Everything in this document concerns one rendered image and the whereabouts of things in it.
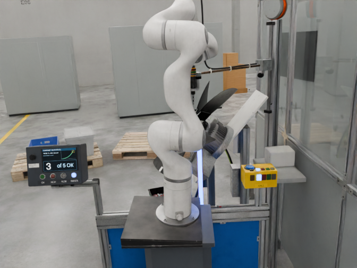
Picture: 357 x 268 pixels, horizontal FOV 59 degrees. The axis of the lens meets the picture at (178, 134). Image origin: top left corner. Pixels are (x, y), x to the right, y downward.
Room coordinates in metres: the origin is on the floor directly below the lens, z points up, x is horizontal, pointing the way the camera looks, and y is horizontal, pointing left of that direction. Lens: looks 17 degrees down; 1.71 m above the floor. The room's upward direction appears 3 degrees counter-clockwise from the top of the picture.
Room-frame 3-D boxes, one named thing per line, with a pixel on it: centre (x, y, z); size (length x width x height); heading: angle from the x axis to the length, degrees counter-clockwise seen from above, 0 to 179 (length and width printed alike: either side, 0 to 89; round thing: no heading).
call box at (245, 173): (1.47, -0.39, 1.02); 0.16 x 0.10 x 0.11; 90
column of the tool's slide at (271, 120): (2.24, -0.69, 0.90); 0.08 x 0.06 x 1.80; 35
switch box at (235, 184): (2.05, -0.43, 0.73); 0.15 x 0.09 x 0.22; 90
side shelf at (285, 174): (1.94, -0.65, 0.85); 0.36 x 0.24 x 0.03; 0
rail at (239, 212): (1.47, 0.00, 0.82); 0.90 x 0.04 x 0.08; 90
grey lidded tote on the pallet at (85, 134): (4.57, 1.50, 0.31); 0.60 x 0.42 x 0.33; 19
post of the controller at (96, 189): (1.47, 0.43, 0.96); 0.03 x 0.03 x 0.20; 0
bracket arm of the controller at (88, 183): (1.47, 0.53, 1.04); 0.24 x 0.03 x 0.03; 90
